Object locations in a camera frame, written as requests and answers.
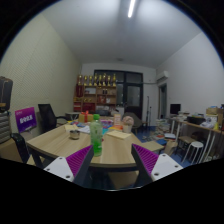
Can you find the small pale yellow book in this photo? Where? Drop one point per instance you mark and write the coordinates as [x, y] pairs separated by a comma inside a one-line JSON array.
[[70, 127]]

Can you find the purple sign board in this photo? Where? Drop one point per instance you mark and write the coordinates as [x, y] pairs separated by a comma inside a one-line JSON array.
[[25, 119]]

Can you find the dark glass door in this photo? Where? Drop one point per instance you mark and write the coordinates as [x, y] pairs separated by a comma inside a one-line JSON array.
[[133, 96]]

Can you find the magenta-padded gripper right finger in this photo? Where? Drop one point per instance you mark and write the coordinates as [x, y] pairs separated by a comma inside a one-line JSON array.
[[146, 159]]

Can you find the black chair with armrest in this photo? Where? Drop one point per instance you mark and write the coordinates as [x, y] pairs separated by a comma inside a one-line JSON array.
[[19, 145]]

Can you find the small steel cup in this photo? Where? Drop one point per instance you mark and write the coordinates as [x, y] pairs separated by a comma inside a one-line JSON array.
[[74, 134]]

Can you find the green-capped clear drink bottle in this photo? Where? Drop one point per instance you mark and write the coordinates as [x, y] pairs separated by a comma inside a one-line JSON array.
[[96, 136]]

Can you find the large pale yellow notepad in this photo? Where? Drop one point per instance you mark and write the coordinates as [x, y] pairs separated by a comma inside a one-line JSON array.
[[118, 134]]

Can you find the white wall air conditioner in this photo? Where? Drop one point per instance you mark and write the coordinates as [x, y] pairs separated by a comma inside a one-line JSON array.
[[162, 76]]

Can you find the yellow gift box red ribbon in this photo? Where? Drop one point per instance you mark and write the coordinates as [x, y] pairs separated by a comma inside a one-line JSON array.
[[85, 117]]

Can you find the black office chair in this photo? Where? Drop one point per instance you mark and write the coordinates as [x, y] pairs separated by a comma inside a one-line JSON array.
[[46, 116]]

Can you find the long wooden side desk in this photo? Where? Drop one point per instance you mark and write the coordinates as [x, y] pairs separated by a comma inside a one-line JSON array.
[[196, 126]]

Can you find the white round stool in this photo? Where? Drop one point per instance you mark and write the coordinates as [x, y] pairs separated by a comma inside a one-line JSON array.
[[195, 145]]

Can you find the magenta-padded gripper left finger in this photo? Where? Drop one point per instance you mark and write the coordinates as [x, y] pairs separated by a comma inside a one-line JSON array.
[[78, 160]]

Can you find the orange standing card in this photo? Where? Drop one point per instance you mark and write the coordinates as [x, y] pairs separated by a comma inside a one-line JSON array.
[[117, 119]]

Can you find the wooden shelf unit with trophies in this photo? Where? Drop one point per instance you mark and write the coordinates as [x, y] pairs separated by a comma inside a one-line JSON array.
[[95, 95]]

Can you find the black computer monitor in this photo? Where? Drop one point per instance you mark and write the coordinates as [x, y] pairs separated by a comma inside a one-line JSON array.
[[175, 108]]

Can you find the pink flowers in white pot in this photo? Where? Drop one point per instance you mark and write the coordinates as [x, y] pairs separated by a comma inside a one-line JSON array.
[[127, 122]]

